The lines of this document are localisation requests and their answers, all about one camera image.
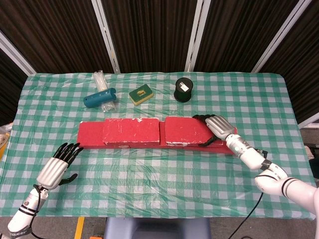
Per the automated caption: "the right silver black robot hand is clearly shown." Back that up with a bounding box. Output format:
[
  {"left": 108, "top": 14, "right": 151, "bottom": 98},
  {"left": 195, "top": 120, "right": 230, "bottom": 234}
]
[{"left": 193, "top": 114, "right": 238, "bottom": 147}]

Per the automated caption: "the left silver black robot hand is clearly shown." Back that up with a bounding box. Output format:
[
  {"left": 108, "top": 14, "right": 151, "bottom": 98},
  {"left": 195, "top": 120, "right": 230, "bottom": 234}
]
[{"left": 36, "top": 142, "right": 84, "bottom": 191}]

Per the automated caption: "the red foam brick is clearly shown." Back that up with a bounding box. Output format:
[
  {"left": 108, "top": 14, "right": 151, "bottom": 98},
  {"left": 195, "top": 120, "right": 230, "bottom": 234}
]
[
  {"left": 164, "top": 116, "right": 225, "bottom": 147},
  {"left": 102, "top": 117, "right": 160, "bottom": 146},
  {"left": 119, "top": 120, "right": 186, "bottom": 149},
  {"left": 76, "top": 121, "right": 130, "bottom": 150},
  {"left": 184, "top": 126, "right": 239, "bottom": 156}
]

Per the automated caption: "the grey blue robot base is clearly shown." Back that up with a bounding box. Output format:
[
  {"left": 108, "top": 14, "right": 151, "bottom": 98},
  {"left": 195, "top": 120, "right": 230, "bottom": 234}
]
[{"left": 103, "top": 217, "right": 211, "bottom": 239}]

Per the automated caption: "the dark green mesh cylinder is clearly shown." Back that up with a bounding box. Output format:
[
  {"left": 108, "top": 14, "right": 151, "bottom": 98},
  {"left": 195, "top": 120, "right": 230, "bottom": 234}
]
[{"left": 173, "top": 77, "right": 194, "bottom": 103}]

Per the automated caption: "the white yellow container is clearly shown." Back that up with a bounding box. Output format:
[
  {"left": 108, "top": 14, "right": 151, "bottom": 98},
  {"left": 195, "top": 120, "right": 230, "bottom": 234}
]
[{"left": 0, "top": 124, "right": 12, "bottom": 160}]

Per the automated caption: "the yellow floor tape strip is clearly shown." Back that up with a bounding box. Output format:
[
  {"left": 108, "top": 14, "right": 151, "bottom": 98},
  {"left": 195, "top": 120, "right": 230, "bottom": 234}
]
[{"left": 74, "top": 216, "right": 85, "bottom": 239}]

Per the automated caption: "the teal plastic cylinder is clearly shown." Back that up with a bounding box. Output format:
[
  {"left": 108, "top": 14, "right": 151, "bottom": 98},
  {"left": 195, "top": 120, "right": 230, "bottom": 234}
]
[{"left": 83, "top": 87, "right": 117, "bottom": 109}]

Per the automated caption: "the green yellow sponge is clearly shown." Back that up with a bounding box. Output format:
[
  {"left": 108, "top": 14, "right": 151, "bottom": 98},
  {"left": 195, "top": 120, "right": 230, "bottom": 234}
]
[{"left": 128, "top": 84, "right": 154, "bottom": 106}]

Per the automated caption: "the green white checkered tablecloth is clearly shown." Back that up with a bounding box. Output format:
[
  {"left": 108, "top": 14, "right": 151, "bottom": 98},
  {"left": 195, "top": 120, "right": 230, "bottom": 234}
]
[{"left": 0, "top": 72, "right": 316, "bottom": 220}]

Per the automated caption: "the white cloth bundle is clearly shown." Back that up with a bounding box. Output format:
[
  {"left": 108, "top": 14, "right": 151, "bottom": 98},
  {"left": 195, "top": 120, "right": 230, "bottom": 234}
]
[{"left": 304, "top": 145, "right": 315, "bottom": 160}]

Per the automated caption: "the dark brown partition panel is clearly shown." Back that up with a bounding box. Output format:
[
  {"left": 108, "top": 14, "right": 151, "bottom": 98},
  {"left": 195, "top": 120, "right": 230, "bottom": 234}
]
[
  {"left": 260, "top": 0, "right": 319, "bottom": 125},
  {"left": 194, "top": 0, "right": 300, "bottom": 73},
  {"left": 101, "top": 0, "right": 200, "bottom": 73},
  {"left": 0, "top": 47, "right": 28, "bottom": 126},
  {"left": 0, "top": 0, "right": 114, "bottom": 74}
]

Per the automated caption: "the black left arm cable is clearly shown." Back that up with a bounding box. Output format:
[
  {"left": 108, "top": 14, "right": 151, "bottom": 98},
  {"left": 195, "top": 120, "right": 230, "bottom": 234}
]
[{"left": 23, "top": 184, "right": 43, "bottom": 239}]

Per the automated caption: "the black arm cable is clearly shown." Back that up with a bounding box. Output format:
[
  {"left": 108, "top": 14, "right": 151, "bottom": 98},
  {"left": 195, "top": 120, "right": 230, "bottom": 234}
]
[
  {"left": 228, "top": 146, "right": 272, "bottom": 239},
  {"left": 23, "top": 184, "right": 43, "bottom": 239}
]

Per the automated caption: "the white partition frame post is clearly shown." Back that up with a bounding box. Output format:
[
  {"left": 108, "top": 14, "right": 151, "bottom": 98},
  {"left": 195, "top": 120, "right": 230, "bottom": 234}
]
[
  {"left": 250, "top": 0, "right": 310, "bottom": 73},
  {"left": 91, "top": 0, "right": 122, "bottom": 74},
  {"left": 0, "top": 31, "right": 37, "bottom": 75},
  {"left": 298, "top": 109, "right": 319, "bottom": 129},
  {"left": 184, "top": 0, "right": 211, "bottom": 73}
]

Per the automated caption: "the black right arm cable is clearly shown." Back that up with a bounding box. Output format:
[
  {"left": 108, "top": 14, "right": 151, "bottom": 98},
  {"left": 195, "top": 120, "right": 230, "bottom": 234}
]
[{"left": 228, "top": 146, "right": 272, "bottom": 239}]

